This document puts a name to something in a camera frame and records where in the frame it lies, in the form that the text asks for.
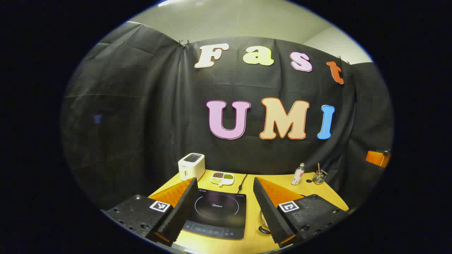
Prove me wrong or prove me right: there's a white toaster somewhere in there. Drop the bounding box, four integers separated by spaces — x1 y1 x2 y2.
178 153 206 181

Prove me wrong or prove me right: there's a clear wire-pattern holder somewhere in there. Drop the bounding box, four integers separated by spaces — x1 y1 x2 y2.
312 169 328 185

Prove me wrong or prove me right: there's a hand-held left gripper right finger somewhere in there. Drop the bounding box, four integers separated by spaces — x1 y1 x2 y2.
253 177 350 248

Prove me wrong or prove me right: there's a steel pot with black handle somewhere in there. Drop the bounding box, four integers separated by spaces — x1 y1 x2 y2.
258 209 272 235

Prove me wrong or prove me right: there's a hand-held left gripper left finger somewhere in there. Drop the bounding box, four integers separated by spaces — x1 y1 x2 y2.
102 177 199 247

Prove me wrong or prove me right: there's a white divided dish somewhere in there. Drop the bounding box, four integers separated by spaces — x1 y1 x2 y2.
210 171 235 187

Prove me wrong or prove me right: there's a black induction cooktop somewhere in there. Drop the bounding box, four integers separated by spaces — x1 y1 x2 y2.
182 188 247 240

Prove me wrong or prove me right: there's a small bottle with pink label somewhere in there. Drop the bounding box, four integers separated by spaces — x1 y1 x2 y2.
291 163 305 186

